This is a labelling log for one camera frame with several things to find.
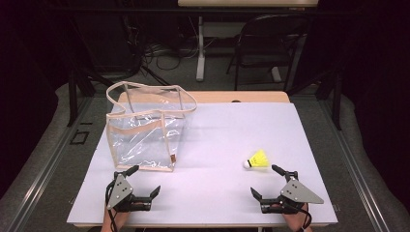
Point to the yellow shuttlecock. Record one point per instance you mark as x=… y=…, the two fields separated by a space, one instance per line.
x=259 y=159

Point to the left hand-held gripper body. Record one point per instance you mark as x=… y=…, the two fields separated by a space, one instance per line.
x=120 y=191

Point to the person's left hand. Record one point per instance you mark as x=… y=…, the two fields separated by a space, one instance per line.
x=120 y=217

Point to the black tripod legs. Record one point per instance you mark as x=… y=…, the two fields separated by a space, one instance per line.
x=154 y=74

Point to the white desk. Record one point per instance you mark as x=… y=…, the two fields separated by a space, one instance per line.
x=248 y=3

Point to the black folding chair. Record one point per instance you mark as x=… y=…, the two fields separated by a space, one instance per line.
x=257 y=61

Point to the black floor socket plate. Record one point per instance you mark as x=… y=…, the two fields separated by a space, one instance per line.
x=79 y=137

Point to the person's right hand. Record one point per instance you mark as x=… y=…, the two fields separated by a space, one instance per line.
x=295 y=218

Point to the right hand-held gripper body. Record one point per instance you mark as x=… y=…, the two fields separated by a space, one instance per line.
x=298 y=195

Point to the clear bag with beige trim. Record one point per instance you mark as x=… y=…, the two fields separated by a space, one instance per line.
x=145 y=141

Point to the black metal stand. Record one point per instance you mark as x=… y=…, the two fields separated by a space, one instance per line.
x=73 y=96
x=336 y=100

